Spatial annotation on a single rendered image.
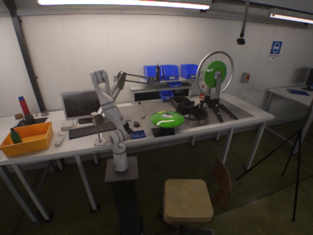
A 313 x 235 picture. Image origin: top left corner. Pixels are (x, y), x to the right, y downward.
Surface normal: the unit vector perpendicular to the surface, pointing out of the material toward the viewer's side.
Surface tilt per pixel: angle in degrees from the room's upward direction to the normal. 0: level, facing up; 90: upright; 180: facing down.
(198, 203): 0
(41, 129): 86
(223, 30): 90
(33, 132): 86
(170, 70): 90
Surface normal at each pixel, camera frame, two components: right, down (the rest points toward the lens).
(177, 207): 0.00, -0.89
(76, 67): 0.28, 0.44
